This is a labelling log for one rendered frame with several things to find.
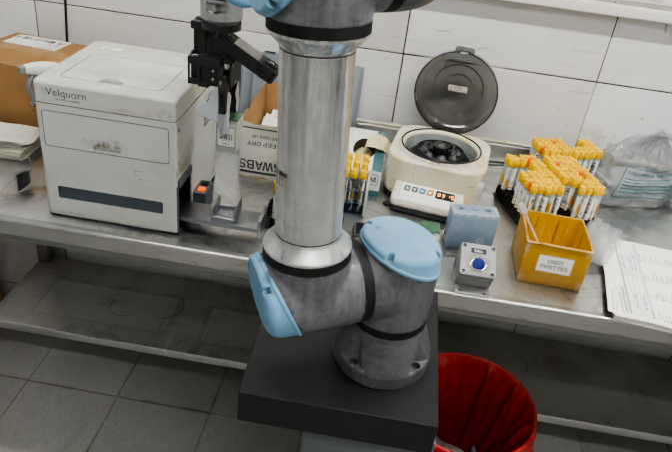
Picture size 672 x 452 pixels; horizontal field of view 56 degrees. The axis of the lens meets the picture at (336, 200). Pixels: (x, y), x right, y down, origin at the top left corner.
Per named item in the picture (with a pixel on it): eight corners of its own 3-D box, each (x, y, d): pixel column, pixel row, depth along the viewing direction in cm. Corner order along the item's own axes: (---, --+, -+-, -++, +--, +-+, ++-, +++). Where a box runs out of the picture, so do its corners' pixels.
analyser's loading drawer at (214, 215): (163, 222, 132) (162, 200, 130) (174, 206, 138) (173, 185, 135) (259, 238, 131) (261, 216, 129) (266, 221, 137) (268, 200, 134)
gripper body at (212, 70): (200, 74, 123) (201, 11, 117) (244, 81, 122) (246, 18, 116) (187, 87, 116) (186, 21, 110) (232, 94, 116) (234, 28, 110)
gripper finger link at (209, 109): (198, 132, 122) (201, 84, 119) (228, 137, 122) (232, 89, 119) (192, 135, 119) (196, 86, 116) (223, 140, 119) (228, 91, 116)
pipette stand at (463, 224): (444, 255, 137) (454, 216, 132) (440, 237, 143) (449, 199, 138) (490, 259, 137) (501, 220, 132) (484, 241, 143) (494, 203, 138)
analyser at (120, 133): (47, 214, 134) (29, 78, 119) (105, 158, 157) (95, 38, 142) (190, 238, 132) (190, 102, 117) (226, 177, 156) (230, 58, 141)
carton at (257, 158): (235, 175, 157) (237, 119, 150) (261, 130, 182) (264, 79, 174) (334, 191, 156) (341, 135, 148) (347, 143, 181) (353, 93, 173)
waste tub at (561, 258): (514, 281, 132) (527, 241, 127) (510, 246, 143) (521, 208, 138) (580, 293, 130) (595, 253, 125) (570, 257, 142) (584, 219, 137)
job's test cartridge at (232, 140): (215, 150, 124) (216, 120, 121) (222, 140, 128) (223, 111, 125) (235, 153, 123) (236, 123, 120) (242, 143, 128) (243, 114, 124)
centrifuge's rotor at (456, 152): (400, 175, 155) (405, 148, 152) (411, 150, 168) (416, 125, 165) (463, 189, 152) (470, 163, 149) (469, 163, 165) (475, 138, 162)
